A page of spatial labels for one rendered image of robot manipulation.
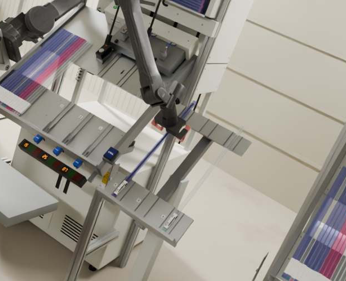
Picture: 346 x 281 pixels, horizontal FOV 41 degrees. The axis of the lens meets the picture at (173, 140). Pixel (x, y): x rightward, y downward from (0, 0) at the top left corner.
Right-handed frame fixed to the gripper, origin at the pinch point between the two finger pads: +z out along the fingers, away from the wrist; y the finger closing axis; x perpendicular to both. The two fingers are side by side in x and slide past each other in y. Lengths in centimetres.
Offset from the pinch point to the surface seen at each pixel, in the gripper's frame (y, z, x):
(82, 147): 31.5, 9.9, 20.5
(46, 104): 60, 10, 13
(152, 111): 18.9, 11.0, -10.0
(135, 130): 18.7, 10.7, 1.6
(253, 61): 59, 168, -181
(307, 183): -32, 219, -126
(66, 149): 35.8, 8.8, 25.4
